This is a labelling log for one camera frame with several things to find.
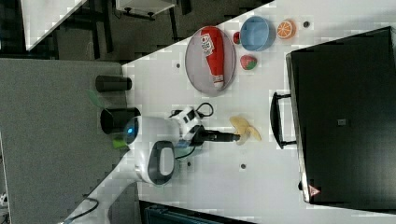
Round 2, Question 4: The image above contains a black cylinder post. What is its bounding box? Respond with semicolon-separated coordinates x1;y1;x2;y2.
95;76;133;92
100;107;141;134

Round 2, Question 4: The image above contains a white background table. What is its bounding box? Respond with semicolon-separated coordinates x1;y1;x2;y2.
20;0;88;51

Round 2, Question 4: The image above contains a dark blue crate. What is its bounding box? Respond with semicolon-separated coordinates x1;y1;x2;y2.
143;204;250;224

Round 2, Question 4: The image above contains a yellow banana toy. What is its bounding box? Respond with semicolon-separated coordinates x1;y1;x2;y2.
230;116;262;146

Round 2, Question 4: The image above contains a red ketchup bottle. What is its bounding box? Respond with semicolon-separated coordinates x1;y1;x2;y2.
200;26;224;90

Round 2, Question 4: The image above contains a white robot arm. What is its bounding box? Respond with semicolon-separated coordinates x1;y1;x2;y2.
62;106;241;224

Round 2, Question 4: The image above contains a red green strawberry toy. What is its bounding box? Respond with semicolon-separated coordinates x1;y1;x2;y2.
240;55;257;70

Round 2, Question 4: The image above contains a black cylinder post upper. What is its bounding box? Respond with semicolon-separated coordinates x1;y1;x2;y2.
95;76;133;92

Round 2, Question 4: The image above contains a grey round plate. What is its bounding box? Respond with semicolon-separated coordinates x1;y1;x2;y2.
185;27;236;96

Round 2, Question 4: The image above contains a black toaster oven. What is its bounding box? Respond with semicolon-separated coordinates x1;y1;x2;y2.
285;27;396;214

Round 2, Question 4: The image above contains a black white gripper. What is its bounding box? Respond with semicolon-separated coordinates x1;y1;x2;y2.
170;106;240;147

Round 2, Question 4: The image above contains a black cylinder post lower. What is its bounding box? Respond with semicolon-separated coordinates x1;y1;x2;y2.
100;107;141;134

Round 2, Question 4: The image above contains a white cabinet with knobs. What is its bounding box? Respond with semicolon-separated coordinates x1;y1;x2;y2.
115;0;177;17

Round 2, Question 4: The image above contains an orange slice toy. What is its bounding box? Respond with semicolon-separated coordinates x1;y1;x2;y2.
276;20;296;39

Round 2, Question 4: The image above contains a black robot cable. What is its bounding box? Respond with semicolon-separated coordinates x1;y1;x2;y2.
62;197;100;224

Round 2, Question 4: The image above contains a blue bowl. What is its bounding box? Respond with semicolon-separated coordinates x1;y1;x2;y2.
240;16;276;51

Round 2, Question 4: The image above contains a small red strawberry toy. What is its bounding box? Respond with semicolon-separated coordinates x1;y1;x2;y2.
233;32;240;45

